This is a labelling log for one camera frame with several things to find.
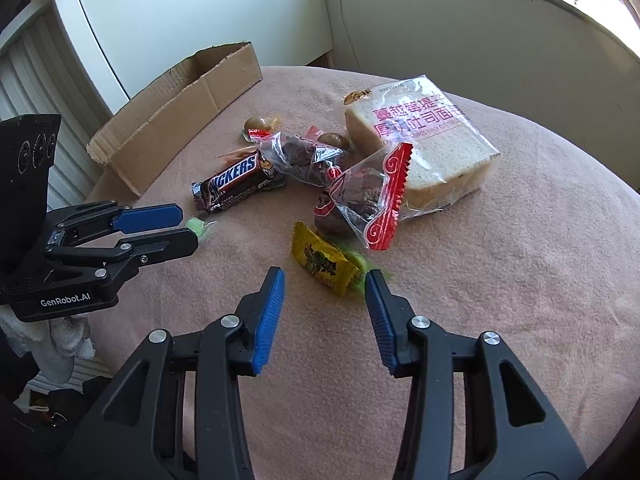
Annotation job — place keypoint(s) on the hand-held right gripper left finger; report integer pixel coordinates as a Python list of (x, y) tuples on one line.
[(267, 320)]

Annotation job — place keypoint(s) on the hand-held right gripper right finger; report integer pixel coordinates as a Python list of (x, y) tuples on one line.
[(382, 320)]

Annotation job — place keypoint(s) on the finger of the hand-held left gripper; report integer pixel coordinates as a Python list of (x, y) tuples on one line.
[(170, 244), (150, 217)]

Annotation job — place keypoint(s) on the round green candy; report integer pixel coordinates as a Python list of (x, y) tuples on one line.
[(197, 226)]

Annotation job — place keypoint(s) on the green white candy packet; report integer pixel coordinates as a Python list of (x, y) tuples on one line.
[(359, 260)]

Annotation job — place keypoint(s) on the yellow candy packet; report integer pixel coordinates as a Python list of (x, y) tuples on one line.
[(320, 260)]

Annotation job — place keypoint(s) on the brown chocolate bar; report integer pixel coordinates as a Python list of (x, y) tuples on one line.
[(235, 177)]

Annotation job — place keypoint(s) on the brown cardboard box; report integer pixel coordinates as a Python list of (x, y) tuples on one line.
[(165, 125)]

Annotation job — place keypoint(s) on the clear red-trim dried fruit packet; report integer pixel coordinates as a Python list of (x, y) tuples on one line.
[(300, 157), (360, 195)]

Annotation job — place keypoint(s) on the braised egg packet red wrapper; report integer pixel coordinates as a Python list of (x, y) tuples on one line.
[(334, 140)]

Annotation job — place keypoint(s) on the sliced bread packet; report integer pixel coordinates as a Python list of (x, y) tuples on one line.
[(430, 135)]

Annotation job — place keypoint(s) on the person's left hand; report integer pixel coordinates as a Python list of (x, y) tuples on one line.
[(65, 345)]

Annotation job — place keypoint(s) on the white slatted radiator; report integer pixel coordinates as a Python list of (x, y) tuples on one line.
[(30, 75)]

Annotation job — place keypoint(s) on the pink blanket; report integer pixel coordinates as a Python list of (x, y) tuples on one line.
[(500, 285)]

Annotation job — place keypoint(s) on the braised egg packet orange wrapper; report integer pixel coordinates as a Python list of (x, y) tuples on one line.
[(257, 125)]

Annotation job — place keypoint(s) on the white cabinet door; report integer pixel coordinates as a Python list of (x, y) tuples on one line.
[(200, 10)]

